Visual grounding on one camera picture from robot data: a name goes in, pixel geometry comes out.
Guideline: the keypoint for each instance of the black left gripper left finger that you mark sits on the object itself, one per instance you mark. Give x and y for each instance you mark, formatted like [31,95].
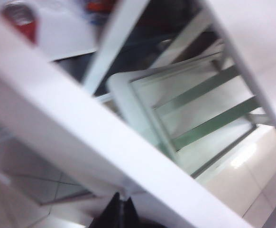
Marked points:
[109,218]

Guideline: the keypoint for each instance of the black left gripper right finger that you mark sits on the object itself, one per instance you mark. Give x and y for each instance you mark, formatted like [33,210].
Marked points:
[131,218]

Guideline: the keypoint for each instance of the white glass cabinet door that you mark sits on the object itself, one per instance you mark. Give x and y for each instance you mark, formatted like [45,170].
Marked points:
[109,47]
[81,123]

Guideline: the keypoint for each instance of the red beverage can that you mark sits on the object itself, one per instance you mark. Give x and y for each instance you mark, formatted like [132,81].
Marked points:
[21,26]

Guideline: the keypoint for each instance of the white table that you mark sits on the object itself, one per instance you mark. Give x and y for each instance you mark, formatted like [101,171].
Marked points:
[121,95]

